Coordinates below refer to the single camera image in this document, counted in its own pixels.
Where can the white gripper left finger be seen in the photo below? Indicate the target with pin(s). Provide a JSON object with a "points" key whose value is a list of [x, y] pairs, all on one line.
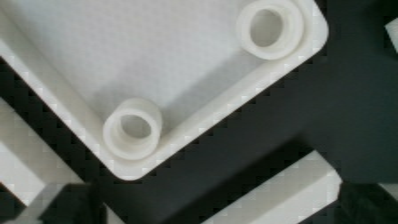
{"points": [[39, 177]]}

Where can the white front barrier wall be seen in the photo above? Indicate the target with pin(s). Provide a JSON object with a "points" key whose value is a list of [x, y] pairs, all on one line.
{"points": [[392, 29]]}

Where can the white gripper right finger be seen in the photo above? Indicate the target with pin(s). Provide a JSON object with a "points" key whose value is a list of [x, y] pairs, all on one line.
{"points": [[291, 197]]}

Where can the white desk top tray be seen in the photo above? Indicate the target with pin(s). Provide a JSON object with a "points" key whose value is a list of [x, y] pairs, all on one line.
{"points": [[104, 50]]}

